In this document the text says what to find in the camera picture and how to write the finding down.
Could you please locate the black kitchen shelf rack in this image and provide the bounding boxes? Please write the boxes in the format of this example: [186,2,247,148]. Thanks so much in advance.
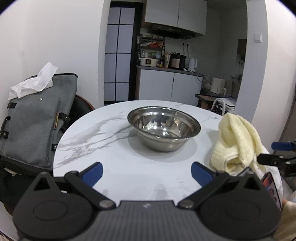
[137,35,166,67]

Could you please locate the pale yellow towel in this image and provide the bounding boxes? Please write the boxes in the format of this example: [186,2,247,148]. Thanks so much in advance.
[211,113,270,176]

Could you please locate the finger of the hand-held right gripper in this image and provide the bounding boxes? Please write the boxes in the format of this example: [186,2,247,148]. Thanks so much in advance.
[257,153,287,167]
[271,141,296,151]

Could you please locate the dark chair with brown rim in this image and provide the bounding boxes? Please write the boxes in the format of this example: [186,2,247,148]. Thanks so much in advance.
[69,95,96,127]

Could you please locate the dark cloth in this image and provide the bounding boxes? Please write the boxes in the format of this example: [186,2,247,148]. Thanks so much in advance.
[0,160,54,210]

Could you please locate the white lower kitchen cabinet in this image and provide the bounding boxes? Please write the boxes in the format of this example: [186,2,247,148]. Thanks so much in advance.
[136,65,204,107]

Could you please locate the wooden stool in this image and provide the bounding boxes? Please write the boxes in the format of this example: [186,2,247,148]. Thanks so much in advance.
[195,94,217,109]

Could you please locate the black range hood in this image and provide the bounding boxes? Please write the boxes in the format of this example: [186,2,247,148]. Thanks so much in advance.
[148,23,196,39]

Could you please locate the black coffee machine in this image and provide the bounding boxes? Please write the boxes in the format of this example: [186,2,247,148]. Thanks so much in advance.
[169,52,187,70]

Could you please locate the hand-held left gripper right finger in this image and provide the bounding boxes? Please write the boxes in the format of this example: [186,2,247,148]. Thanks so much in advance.
[178,162,267,209]

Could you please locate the grey upper kitchen cabinets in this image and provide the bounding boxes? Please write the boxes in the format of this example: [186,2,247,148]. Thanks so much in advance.
[143,0,208,36]

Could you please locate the beige cloth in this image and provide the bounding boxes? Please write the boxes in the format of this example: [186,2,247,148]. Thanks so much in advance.
[275,199,296,241]

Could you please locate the grey backpack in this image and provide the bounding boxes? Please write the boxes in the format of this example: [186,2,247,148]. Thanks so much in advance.
[0,73,78,172]

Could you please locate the white tissue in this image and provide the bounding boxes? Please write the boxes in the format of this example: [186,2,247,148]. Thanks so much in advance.
[8,62,58,100]

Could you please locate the stainless steel bowl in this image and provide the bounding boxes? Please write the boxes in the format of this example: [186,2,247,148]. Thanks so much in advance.
[127,106,201,153]

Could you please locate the white electric kettle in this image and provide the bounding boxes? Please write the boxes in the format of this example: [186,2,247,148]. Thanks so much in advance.
[188,58,199,72]

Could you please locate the black framed glass door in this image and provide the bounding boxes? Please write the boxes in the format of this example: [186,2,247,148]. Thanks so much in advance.
[104,1,143,105]

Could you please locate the white wire rack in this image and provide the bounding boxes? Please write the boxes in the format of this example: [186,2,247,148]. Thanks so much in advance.
[211,98,237,116]

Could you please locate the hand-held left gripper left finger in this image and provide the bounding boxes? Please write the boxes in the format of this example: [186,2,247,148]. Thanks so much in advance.
[28,162,116,210]

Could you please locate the white electric cooking pot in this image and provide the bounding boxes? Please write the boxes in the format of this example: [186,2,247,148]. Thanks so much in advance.
[139,57,158,67]

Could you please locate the smartphone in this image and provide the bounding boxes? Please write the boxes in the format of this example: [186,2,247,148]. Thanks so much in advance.
[261,171,282,210]

